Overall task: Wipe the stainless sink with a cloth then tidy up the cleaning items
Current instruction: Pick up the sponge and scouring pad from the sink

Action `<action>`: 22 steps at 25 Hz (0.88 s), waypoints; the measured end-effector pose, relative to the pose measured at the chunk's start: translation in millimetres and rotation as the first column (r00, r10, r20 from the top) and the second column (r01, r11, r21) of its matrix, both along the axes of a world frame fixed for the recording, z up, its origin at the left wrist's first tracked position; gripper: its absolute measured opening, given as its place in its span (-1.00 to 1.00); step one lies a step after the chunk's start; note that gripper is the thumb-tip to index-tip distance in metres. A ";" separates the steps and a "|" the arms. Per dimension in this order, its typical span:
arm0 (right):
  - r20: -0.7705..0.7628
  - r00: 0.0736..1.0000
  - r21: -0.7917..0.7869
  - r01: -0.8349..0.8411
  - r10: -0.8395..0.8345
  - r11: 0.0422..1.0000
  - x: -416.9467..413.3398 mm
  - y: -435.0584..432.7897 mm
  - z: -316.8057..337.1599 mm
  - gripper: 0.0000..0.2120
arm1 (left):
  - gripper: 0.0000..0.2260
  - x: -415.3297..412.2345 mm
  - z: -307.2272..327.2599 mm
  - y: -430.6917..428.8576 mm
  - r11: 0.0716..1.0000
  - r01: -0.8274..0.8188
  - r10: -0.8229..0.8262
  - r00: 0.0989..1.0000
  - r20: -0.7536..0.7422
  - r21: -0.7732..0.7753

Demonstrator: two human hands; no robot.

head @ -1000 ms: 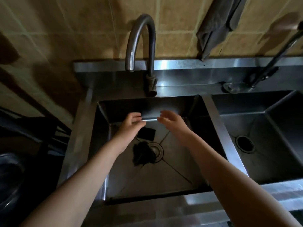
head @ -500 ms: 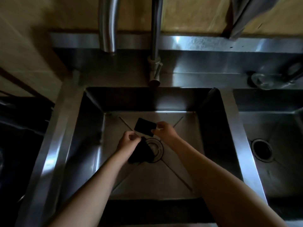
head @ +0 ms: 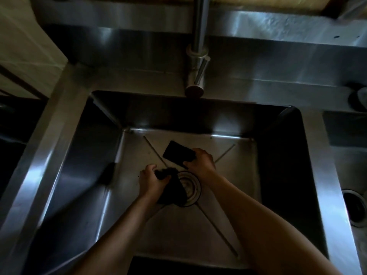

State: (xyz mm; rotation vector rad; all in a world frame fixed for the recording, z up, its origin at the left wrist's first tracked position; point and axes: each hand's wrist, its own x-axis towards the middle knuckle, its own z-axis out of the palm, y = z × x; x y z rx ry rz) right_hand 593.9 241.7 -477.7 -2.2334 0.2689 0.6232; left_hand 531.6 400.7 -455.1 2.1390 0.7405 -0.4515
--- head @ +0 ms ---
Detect person's left forearm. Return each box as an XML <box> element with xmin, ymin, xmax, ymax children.
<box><xmin>71</xmin><ymin>196</ymin><xmax>161</xmax><ymax>275</ymax></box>

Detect black steel wool scourer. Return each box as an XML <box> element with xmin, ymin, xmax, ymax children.
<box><xmin>154</xmin><ymin>167</ymin><xmax>189</xmax><ymax>207</ymax></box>

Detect black rectangular sponge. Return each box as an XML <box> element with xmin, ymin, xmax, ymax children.
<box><xmin>162</xmin><ymin>140</ymin><xmax>198</xmax><ymax>170</ymax></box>

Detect person's left hand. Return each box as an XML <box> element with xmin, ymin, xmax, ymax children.
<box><xmin>138</xmin><ymin>164</ymin><xmax>172</xmax><ymax>203</ymax></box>

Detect stainless steel double sink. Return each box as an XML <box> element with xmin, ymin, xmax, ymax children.
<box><xmin>0</xmin><ymin>0</ymin><xmax>367</xmax><ymax>275</ymax></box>

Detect person's right forearm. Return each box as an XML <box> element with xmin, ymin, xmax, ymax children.
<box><xmin>205</xmin><ymin>170</ymin><xmax>339</xmax><ymax>275</ymax></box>

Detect person's right hand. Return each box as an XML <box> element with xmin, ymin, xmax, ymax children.
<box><xmin>182</xmin><ymin>148</ymin><xmax>218</xmax><ymax>184</ymax></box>

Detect curved steel faucet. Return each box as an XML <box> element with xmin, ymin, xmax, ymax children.
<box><xmin>184</xmin><ymin>0</ymin><xmax>212</xmax><ymax>99</ymax></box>

